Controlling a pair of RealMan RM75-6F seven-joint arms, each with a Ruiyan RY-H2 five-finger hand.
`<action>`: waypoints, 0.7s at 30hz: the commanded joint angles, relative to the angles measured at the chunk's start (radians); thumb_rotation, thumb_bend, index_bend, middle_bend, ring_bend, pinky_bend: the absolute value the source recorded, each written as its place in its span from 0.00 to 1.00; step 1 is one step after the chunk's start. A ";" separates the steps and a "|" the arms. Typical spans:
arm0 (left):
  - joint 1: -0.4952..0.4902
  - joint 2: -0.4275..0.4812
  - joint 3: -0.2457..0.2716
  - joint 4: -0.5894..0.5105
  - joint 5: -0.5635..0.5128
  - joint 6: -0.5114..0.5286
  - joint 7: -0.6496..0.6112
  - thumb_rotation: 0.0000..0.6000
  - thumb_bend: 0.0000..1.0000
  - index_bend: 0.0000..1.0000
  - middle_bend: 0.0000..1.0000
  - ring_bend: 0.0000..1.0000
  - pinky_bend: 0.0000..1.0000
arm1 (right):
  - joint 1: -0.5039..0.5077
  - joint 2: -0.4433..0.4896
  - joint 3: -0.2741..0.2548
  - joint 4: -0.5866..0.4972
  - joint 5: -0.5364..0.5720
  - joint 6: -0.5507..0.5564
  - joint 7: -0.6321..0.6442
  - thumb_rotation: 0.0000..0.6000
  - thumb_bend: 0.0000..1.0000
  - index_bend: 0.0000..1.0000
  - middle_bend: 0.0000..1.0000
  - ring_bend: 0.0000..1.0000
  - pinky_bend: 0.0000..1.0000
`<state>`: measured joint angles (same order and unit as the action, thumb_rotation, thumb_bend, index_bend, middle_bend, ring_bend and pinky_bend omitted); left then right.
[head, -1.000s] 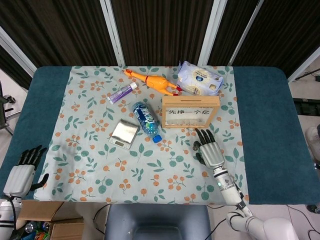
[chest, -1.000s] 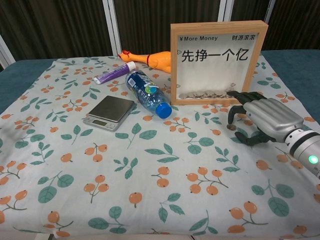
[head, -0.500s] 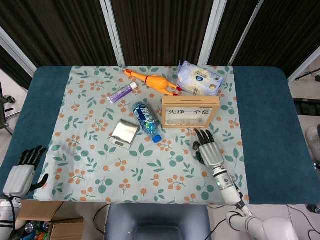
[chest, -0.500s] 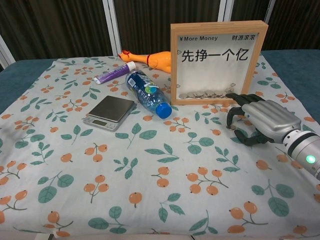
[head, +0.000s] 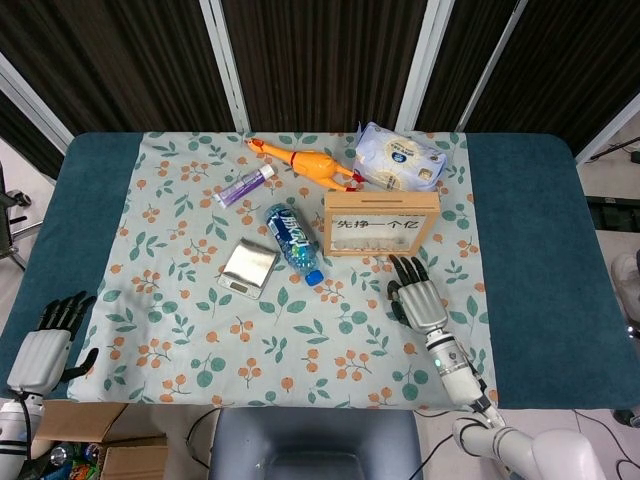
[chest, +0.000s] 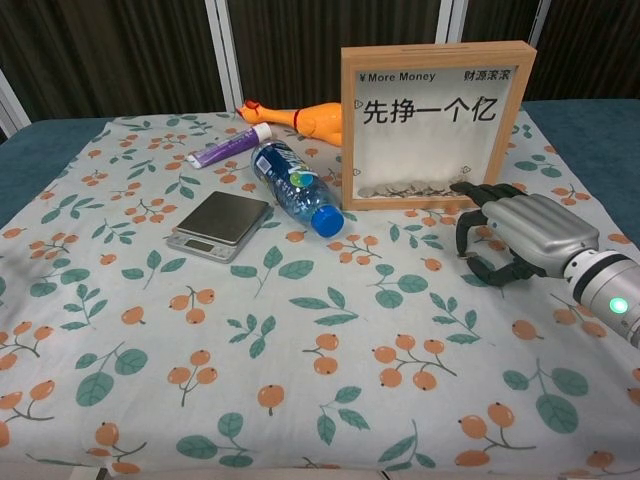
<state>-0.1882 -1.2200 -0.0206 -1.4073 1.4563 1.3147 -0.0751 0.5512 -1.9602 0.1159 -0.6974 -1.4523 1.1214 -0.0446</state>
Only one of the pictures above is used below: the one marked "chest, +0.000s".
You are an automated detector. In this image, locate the purple toothpaste tube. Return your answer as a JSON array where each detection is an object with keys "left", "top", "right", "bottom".
[{"left": 187, "top": 123, "right": 274, "bottom": 171}]

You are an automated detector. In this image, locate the black and silver right hand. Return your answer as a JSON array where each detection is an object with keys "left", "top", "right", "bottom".
[{"left": 449, "top": 180, "right": 601, "bottom": 289}]

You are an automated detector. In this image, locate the pile of silver coins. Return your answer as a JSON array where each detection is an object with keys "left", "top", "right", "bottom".
[{"left": 357, "top": 172, "right": 476, "bottom": 199}]

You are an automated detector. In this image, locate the wooden frame money box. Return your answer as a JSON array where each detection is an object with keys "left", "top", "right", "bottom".
[{"left": 339, "top": 42, "right": 538, "bottom": 212}]

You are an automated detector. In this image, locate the yellow rubber chicken toy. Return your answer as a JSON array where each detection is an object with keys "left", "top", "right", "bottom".
[{"left": 234, "top": 98, "right": 344, "bottom": 147}]

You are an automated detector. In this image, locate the floral print tablecloth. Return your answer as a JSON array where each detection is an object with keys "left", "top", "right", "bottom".
[{"left": 0, "top": 110, "right": 640, "bottom": 480}]

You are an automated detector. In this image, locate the silver digital pocket scale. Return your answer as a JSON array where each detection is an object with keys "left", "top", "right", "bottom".
[{"left": 165, "top": 191, "right": 275, "bottom": 265}]

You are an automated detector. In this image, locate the blue capped water bottle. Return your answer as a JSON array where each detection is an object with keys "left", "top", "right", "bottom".
[{"left": 249, "top": 139, "right": 346, "bottom": 237}]

